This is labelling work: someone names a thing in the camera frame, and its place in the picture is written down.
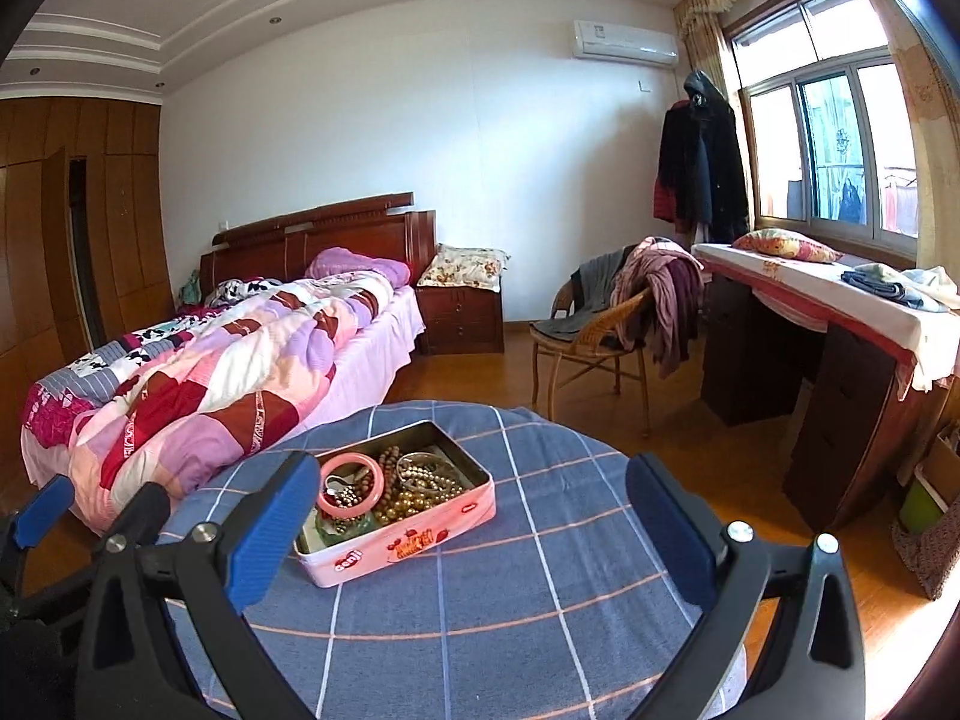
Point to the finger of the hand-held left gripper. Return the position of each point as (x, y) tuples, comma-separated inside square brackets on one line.
[(43, 514), (142, 510)]

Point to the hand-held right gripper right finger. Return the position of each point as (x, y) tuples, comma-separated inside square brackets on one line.
[(667, 532)]

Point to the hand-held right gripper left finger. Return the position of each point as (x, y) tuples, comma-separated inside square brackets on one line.
[(270, 525)]

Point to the green jade bangle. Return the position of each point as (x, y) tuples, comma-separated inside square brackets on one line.
[(345, 526)]

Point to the pink bangle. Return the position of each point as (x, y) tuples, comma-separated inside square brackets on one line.
[(352, 460)]

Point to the pink metal tin box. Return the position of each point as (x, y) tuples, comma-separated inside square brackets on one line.
[(420, 547)]

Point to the silver bangle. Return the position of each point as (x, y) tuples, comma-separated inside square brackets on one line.
[(431, 456)]

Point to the silver jewelry piece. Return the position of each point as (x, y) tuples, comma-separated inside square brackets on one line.
[(345, 495)]

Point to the patchwork quilt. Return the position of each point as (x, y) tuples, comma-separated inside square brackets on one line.
[(225, 375)]

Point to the blue plaid tablecloth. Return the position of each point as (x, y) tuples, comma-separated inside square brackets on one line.
[(525, 615)]

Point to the pink bedsheet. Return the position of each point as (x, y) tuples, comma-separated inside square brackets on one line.
[(375, 352)]

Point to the wicker chair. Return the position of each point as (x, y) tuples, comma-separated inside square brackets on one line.
[(600, 326)]

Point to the dark wooden desk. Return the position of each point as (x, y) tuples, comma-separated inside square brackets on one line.
[(847, 405)]

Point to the teal item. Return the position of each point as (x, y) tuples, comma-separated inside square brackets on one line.
[(191, 289)]

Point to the grey garment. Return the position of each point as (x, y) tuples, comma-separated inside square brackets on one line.
[(566, 326)]

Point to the black white print cloth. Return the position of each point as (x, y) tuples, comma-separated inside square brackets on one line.
[(247, 291)]

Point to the green bin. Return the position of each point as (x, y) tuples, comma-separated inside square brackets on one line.
[(919, 502)]

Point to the pink purple garment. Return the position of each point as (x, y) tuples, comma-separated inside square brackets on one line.
[(660, 277)]

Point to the patterned fabric bag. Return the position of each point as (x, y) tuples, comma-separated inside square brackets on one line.
[(934, 555)]

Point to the pink pillow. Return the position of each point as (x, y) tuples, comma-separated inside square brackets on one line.
[(352, 266)]

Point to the wooden nightstand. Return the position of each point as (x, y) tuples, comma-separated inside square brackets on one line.
[(457, 322)]

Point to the red white desk cover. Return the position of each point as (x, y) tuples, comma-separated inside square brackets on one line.
[(795, 277)]

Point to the wooden wardrobe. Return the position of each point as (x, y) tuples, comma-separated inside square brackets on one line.
[(120, 225)]

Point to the cardboard box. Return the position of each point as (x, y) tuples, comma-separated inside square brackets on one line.
[(946, 461)]

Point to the wooden bed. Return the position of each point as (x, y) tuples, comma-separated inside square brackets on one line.
[(337, 229)]

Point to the red floral pillow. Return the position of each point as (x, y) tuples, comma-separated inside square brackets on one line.
[(787, 244)]

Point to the blue folded cloth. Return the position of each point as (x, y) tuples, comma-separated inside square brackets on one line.
[(874, 285)]

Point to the light folded cloth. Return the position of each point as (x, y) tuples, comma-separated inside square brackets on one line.
[(930, 285)]

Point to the hanging dark coats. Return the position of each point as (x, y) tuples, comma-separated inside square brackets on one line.
[(705, 165)]

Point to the window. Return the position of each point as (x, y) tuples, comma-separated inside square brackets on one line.
[(825, 127)]

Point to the white air conditioner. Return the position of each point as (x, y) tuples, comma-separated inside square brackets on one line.
[(622, 41)]

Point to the yellow patterned curtain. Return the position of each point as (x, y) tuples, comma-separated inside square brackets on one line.
[(705, 22)]

